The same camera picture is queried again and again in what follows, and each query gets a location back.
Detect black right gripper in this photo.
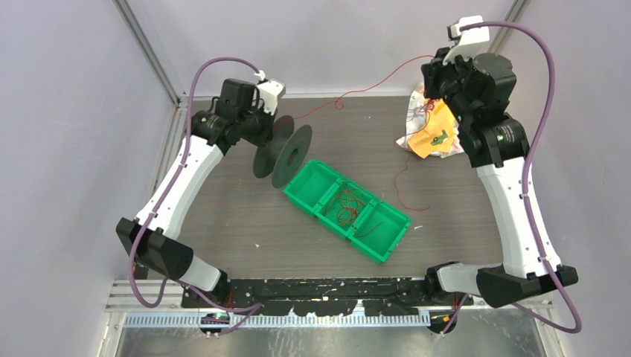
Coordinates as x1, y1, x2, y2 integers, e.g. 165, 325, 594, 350
423, 44, 475, 124

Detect black cable spool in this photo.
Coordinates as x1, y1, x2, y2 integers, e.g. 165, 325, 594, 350
253, 115, 313, 189

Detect red thin cable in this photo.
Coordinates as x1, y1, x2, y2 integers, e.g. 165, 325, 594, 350
274, 54, 437, 237

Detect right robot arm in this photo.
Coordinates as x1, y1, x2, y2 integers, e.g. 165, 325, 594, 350
421, 48, 579, 308

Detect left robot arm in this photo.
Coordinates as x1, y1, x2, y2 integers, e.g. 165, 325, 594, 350
115, 79, 285, 308

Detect crumpled yellow patterned cloth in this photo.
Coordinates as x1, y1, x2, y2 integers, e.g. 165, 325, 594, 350
395, 83, 464, 158

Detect green plastic bin left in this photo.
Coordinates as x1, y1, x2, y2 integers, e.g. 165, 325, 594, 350
283, 160, 342, 218

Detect green plastic bin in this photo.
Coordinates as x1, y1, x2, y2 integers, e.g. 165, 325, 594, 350
283, 160, 342, 218
348, 200, 411, 264
316, 181, 382, 240

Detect green plastic bin middle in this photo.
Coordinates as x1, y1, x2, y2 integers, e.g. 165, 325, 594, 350
316, 181, 382, 240

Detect green plastic bin right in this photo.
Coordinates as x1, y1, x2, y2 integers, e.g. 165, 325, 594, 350
348, 200, 411, 264

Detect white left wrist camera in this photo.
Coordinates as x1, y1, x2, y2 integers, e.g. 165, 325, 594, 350
255, 70, 286, 115

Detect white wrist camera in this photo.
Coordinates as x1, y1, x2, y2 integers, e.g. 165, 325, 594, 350
443, 15, 490, 65
255, 70, 286, 115

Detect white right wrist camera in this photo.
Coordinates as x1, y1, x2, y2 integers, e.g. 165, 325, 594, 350
443, 15, 490, 65

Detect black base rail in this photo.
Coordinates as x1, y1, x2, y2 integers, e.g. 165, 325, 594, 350
207, 277, 464, 317

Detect slotted aluminium cable duct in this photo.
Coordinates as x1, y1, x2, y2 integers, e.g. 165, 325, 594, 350
123, 311, 431, 328

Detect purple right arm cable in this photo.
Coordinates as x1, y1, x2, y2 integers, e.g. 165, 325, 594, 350
458, 20, 583, 338

